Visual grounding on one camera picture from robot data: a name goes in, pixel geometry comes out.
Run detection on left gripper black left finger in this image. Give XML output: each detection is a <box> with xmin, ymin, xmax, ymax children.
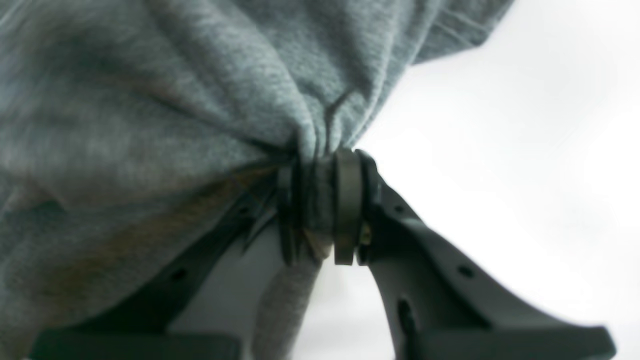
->
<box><xmin>30</xmin><ymin>165</ymin><xmax>303</xmax><ymax>360</ymax></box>

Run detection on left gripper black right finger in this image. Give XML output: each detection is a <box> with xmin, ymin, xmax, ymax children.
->
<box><xmin>333</xmin><ymin>149</ymin><xmax>617</xmax><ymax>360</ymax></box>

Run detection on grey T-shirt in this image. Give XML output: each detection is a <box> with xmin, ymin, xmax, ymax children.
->
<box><xmin>1</xmin><ymin>0</ymin><xmax>513</xmax><ymax>360</ymax></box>

